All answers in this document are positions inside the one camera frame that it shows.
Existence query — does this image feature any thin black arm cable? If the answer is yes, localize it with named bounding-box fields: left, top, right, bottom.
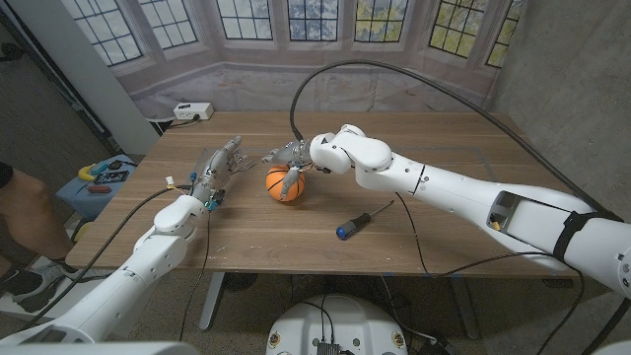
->
left=393, top=191, right=551, bottom=278
left=177, top=210, right=212, bottom=342

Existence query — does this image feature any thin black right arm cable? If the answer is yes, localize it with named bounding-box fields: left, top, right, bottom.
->
left=393, top=191, right=551, bottom=278

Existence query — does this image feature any person in grey shorts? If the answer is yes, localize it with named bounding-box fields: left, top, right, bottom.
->
left=0, top=162, right=95, bottom=313

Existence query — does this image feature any printed window backdrop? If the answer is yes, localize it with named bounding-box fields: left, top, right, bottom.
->
left=58, top=0, right=526, bottom=122

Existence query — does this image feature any grey table leg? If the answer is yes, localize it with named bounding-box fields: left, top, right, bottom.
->
left=198, top=271, right=227, bottom=331
left=448, top=275, right=480, bottom=340

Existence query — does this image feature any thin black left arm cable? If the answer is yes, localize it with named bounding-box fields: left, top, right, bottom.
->
left=177, top=210, right=212, bottom=342

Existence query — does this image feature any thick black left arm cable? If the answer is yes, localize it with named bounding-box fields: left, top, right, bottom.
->
left=19, top=184, right=193, bottom=331

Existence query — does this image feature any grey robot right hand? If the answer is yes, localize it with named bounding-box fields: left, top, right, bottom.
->
left=260, top=139, right=314, bottom=201

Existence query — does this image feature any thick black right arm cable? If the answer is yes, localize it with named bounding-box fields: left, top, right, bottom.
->
left=289, top=58, right=631, bottom=355

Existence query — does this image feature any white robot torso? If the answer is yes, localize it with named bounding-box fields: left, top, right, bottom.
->
left=265, top=294, right=409, bottom=355

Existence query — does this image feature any white power strip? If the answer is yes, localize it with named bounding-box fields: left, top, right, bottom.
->
left=173, top=102, right=215, bottom=122

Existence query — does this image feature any blue black handled screwdriver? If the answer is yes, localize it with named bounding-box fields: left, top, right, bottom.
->
left=335, top=199, right=395, bottom=242

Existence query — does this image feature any blue stool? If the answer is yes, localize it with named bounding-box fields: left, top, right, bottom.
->
left=55, top=154, right=138, bottom=221

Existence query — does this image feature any orange toy basketball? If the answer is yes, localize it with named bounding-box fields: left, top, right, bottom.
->
left=265, top=165, right=306, bottom=203

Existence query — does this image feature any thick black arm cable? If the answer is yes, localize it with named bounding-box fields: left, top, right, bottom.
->
left=19, top=184, right=193, bottom=331
left=289, top=58, right=631, bottom=355

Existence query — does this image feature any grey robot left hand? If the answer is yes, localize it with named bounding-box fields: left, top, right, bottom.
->
left=189, top=136, right=257, bottom=206

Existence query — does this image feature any black power strip cable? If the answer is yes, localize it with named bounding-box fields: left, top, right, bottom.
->
left=157, top=113, right=201, bottom=132

